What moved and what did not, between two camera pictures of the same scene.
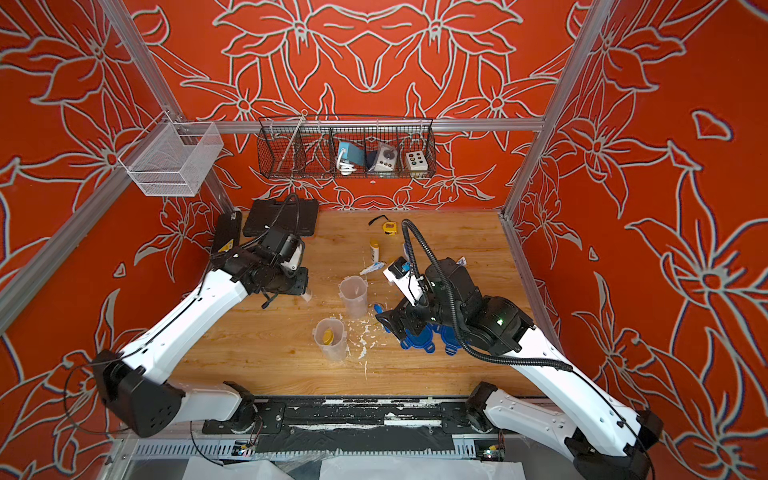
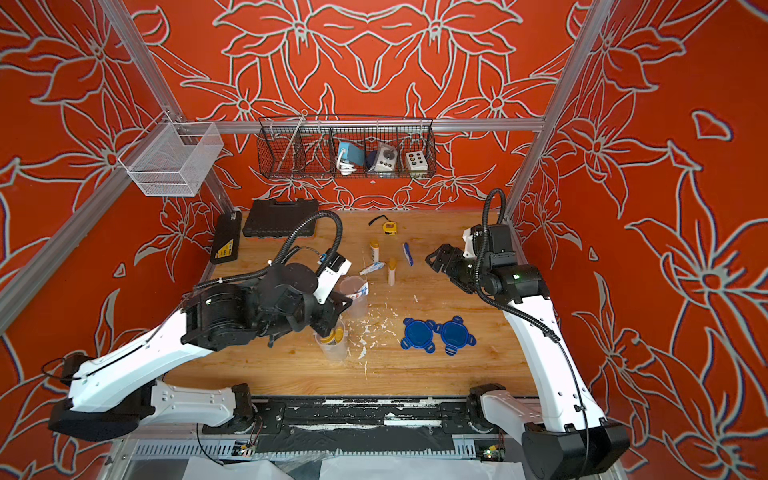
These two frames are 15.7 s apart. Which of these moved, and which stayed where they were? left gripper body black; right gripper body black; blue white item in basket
Moved: left gripper body black; right gripper body black
Stayed: blue white item in basket
